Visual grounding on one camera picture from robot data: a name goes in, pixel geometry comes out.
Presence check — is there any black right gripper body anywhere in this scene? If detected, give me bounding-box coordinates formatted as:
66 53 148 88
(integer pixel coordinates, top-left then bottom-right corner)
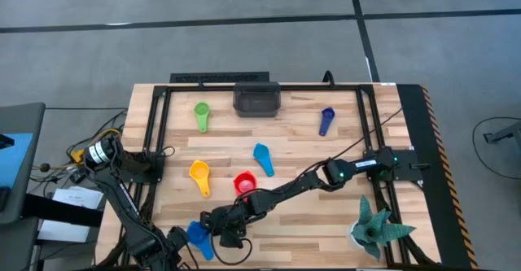
211 203 262 236

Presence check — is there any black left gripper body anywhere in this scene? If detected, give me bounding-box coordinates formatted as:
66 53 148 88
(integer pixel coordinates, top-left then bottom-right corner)
152 232 182 270

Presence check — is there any red measuring cup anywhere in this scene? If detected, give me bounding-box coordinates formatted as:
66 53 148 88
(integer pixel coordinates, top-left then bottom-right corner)
234 172 256 203

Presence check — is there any yellow measuring cup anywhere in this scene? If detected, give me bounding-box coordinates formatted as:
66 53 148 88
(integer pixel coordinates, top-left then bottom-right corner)
188 160 212 199

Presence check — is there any light blue measuring cup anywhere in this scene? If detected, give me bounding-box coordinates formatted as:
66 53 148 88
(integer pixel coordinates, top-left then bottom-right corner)
252 142 276 178

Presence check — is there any green measuring cup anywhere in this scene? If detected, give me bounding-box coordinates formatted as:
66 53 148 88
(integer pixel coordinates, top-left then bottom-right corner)
193 101 212 134

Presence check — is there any dark blue measuring cup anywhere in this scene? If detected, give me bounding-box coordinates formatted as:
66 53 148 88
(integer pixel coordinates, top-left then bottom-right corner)
317 106 336 138

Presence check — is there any grey plastic basket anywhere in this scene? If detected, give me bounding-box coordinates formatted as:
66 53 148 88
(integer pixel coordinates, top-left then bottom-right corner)
232 81 282 119

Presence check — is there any white paper sheet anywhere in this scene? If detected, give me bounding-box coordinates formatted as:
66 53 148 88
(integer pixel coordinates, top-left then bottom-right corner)
51 186 105 211
37 218 91 243

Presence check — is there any black beam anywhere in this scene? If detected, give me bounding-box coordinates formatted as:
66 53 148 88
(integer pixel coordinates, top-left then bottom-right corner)
22 193 105 228

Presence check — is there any black power adapter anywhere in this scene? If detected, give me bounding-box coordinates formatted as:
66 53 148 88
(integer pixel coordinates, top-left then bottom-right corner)
68 166 91 185

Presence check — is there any green artificial potted plant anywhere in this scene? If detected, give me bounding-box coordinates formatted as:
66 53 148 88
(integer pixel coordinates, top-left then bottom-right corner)
347 195 417 262

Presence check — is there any black perforated panel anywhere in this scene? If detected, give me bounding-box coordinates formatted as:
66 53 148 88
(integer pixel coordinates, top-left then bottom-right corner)
169 72 270 84

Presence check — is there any blue pad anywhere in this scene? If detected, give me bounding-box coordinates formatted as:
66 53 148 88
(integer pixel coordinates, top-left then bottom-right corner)
0 132 34 189

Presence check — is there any grey desk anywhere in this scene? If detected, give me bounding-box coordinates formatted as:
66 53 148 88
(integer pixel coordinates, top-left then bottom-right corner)
0 102 46 225

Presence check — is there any black hazard-striped mat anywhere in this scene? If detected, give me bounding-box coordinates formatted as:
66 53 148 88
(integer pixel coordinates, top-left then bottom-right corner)
396 84 479 270

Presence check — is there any grey stand leg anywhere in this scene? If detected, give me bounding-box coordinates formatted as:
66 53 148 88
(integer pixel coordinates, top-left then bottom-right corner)
483 120 521 144

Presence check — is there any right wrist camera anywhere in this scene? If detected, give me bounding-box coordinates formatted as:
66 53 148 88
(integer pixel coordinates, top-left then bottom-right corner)
219 229 246 250

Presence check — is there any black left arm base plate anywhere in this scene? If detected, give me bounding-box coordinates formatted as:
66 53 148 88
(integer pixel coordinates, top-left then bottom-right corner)
106 151 166 184

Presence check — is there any yellow cable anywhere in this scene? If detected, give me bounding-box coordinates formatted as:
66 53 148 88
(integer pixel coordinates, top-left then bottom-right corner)
70 128 123 164

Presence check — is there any black cable loop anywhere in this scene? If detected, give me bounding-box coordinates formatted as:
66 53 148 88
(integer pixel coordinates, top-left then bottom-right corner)
322 70 337 89

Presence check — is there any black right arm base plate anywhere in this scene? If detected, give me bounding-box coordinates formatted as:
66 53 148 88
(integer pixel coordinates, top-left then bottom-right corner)
363 148 431 183

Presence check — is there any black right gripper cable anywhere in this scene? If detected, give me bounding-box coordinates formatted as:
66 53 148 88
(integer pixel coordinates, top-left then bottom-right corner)
210 107 405 266

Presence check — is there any black floor cable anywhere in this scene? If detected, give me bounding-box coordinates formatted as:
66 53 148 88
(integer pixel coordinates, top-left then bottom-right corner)
471 116 521 181

